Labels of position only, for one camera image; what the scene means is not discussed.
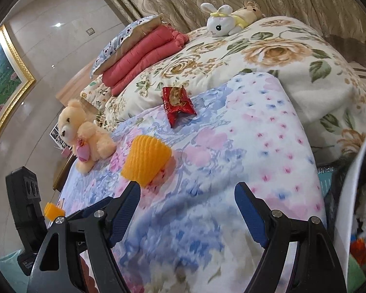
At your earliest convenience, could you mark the orange foam fruit net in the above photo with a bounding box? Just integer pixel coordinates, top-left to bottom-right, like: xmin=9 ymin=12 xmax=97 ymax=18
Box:
xmin=121 ymin=135 xmax=172 ymax=188

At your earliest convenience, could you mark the red snack wrapper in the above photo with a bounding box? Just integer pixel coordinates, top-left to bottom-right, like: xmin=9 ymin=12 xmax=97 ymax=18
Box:
xmin=162 ymin=86 xmax=196 ymax=128

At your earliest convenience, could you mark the white black trash bin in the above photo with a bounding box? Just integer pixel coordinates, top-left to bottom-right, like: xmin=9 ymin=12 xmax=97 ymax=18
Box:
xmin=325 ymin=140 xmax=366 ymax=292

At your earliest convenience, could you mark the cream teddy bear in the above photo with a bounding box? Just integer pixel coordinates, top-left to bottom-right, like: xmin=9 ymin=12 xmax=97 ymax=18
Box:
xmin=57 ymin=99 xmax=117 ymax=174

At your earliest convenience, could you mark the pastel floral bedsheet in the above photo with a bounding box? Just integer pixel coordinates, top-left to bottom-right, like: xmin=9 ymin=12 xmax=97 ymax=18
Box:
xmin=59 ymin=73 xmax=326 ymax=292

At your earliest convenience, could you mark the gold framed painting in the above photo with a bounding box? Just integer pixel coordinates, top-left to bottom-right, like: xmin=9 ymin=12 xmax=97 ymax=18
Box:
xmin=0 ymin=25 xmax=35 ymax=136

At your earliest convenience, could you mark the floral cream quilt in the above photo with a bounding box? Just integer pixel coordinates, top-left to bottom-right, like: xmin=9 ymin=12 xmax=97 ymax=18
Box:
xmin=81 ymin=17 xmax=366 ymax=161

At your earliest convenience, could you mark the blue patterned pillow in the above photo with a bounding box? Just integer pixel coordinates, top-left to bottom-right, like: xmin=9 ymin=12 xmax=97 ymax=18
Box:
xmin=90 ymin=14 xmax=163 ymax=77

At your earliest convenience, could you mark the folded red blanket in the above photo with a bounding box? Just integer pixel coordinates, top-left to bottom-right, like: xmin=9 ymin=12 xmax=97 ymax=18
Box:
xmin=102 ymin=24 xmax=189 ymax=97

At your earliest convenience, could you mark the white bunny plush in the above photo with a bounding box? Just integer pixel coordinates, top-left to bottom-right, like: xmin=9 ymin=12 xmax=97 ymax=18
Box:
xmin=200 ymin=3 xmax=248 ymax=37

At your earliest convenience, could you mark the tan small bear plush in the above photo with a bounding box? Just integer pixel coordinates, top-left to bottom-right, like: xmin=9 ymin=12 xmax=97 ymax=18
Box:
xmin=231 ymin=1 xmax=265 ymax=29

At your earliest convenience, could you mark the photo frame on nightstand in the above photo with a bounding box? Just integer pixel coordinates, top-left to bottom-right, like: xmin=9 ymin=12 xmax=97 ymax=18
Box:
xmin=49 ymin=124 xmax=70 ymax=150

